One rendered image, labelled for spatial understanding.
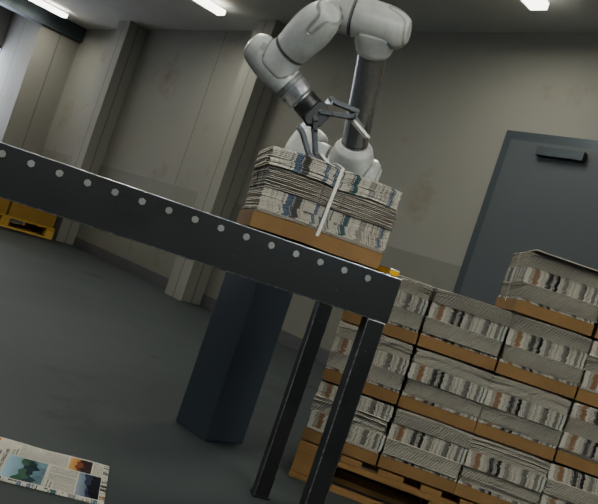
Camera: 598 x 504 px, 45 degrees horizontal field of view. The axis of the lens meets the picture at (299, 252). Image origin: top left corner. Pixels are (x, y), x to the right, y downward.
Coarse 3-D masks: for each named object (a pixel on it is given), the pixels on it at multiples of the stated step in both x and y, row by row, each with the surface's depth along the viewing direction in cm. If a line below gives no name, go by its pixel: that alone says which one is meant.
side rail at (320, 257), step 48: (0, 144) 163; (0, 192) 164; (48, 192) 166; (96, 192) 168; (144, 192) 170; (144, 240) 171; (192, 240) 173; (240, 240) 175; (288, 240) 178; (288, 288) 179; (336, 288) 181; (384, 288) 184
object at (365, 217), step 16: (352, 176) 194; (352, 192) 194; (368, 192) 195; (384, 192) 196; (400, 192) 197; (352, 208) 194; (368, 208) 195; (384, 208) 196; (336, 224) 194; (352, 224) 195; (368, 224) 196; (384, 224) 196; (352, 240) 195; (368, 240) 196; (384, 240) 197; (336, 256) 196
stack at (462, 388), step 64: (448, 320) 263; (512, 320) 261; (320, 384) 267; (384, 384) 263; (448, 384) 260; (512, 384) 258; (576, 384) 257; (384, 448) 262; (448, 448) 260; (512, 448) 259; (576, 448) 255
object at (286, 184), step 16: (256, 160) 214; (272, 160) 189; (288, 160) 190; (304, 160) 191; (320, 160) 192; (256, 176) 210; (272, 176) 190; (288, 176) 190; (304, 176) 191; (320, 176) 192; (256, 192) 199; (272, 192) 191; (288, 192) 191; (304, 192) 191; (320, 192) 192; (256, 208) 189; (272, 208) 190; (288, 208) 191; (304, 208) 192; (304, 224) 192
